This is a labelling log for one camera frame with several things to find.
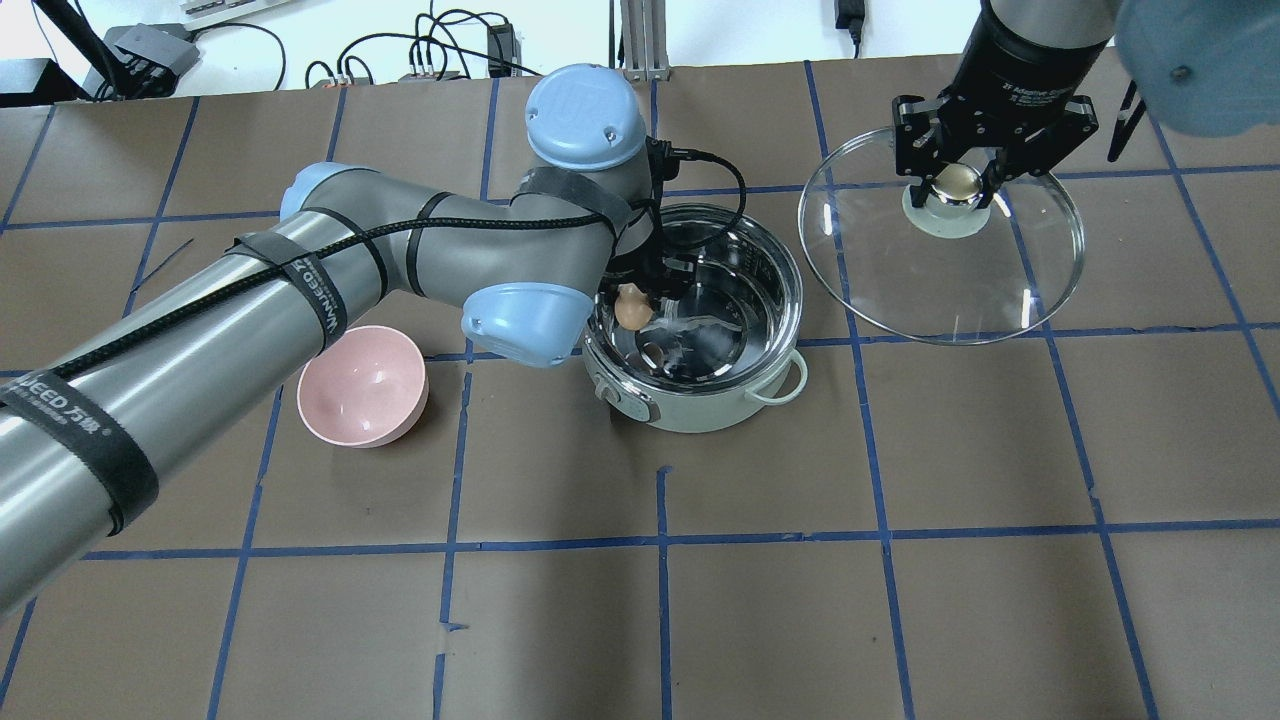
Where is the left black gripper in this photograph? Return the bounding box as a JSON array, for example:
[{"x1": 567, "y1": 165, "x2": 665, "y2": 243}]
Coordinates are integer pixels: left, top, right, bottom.
[{"x1": 604, "y1": 199, "x2": 700, "y2": 300}]

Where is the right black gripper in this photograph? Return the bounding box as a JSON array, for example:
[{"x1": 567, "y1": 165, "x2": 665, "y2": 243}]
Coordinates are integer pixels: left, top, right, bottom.
[{"x1": 892, "y1": 1, "x2": 1116, "y2": 209}]

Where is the glass pot lid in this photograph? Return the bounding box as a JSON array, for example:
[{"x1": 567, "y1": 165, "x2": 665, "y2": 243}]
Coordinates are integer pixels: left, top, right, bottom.
[{"x1": 797, "y1": 128, "x2": 1085, "y2": 346}]

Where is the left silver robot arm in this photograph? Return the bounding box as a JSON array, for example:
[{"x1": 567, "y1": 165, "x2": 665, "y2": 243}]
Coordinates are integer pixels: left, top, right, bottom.
[{"x1": 1, "y1": 64, "x2": 655, "y2": 615}]

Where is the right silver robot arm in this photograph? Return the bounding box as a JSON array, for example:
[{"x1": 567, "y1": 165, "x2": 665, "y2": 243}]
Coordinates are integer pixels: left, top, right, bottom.
[{"x1": 892, "y1": 1, "x2": 1279, "y2": 214}]

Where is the steel pot with green base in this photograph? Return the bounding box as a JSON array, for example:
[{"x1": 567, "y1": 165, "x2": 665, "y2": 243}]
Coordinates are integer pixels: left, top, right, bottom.
[{"x1": 582, "y1": 202, "x2": 809, "y2": 433}]

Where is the black power adapter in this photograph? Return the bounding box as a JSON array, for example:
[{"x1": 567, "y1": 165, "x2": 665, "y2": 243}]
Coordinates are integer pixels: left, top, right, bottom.
[{"x1": 835, "y1": 0, "x2": 867, "y2": 36}]

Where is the pink bowl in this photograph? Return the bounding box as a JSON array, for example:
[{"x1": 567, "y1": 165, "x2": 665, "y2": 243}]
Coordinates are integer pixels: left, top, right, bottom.
[{"x1": 296, "y1": 325, "x2": 430, "y2": 448}]

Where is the aluminium frame post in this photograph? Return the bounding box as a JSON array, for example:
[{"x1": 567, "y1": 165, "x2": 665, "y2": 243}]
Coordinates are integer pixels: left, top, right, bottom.
[{"x1": 620, "y1": 0, "x2": 671, "y2": 83}]

